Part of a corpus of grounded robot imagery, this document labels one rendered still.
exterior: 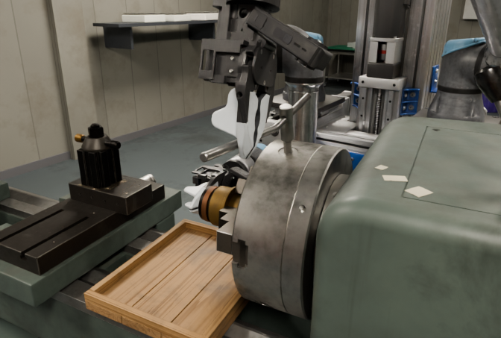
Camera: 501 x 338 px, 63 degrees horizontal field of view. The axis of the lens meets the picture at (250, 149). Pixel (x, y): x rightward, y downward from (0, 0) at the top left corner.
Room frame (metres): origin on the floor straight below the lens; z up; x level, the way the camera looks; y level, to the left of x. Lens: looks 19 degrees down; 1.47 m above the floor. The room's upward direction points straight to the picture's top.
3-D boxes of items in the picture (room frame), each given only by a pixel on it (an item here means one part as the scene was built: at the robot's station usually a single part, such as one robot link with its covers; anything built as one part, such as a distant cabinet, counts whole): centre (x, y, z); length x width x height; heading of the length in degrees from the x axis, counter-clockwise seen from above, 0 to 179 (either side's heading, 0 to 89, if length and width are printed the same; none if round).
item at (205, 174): (0.90, 0.07, 1.08); 0.12 x 0.09 x 0.08; 153
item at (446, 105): (1.16, -0.60, 1.21); 0.15 x 0.15 x 0.10
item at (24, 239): (0.98, 0.44, 0.95); 0.43 x 0.18 x 0.04; 153
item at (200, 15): (5.25, 0.58, 1.37); 0.38 x 0.36 x 0.10; 145
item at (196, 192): (0.80, 0.12, 1.10); 0.09 x 0.06 x 0.03; 153
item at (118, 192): (1.02, 0.38, 1.00); 0.20 x 0.10 x 0.05; 63
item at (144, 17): (4.49, 1.11, 1.36); 0.36 x 0.34 x 0.09; 145
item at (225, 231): (0.65, 0.02, 1.09); 0.12 x 0.11 x 0.05; 153
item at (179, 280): (0.81, 0.14, 0.89); 0.36 x 0.30 x 0.04; 153
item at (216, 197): (0.76, 0.05, 1.08); 0.09 x 0.09 x 0.09; 63
